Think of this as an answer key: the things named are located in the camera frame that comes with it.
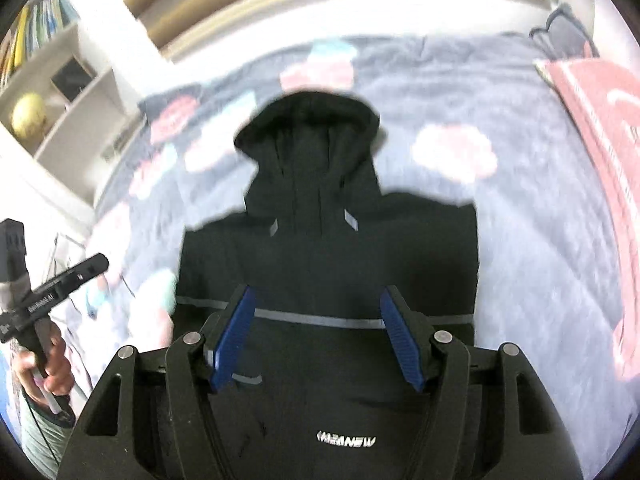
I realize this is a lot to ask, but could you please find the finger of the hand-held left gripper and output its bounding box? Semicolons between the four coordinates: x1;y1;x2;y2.
62;254;110;289

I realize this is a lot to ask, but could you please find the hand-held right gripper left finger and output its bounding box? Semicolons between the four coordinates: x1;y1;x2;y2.
59;283;258;480

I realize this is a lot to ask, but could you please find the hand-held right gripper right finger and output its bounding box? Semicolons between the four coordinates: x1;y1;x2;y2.
379;285;586;480

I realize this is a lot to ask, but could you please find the black hooded jacket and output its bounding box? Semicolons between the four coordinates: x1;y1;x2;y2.
172;91;483;480

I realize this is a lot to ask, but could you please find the person's left forearm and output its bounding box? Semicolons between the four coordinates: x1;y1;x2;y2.
17;400;66;480

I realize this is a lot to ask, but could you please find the person's left hand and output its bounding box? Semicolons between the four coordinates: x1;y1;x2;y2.
11;332;77;408

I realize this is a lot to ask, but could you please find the white bookshelf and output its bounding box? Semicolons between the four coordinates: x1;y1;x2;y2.
0;0;146;171

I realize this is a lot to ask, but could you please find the grey floral blanket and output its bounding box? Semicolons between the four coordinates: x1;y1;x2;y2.
65;35;640;480

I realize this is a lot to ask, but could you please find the yellow plush ball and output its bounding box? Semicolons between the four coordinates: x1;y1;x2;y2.
11;92;49;137

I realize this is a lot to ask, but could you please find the row of colourful books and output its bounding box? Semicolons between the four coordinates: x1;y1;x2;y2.
0;0;78;81

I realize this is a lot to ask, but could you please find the pink pillow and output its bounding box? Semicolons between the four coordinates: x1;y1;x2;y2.
532;57;640;386

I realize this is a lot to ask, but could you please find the grey pillow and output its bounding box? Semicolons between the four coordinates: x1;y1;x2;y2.
529;5;601;61

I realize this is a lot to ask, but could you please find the black picture frame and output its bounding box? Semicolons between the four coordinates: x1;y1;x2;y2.
50;56;97;106

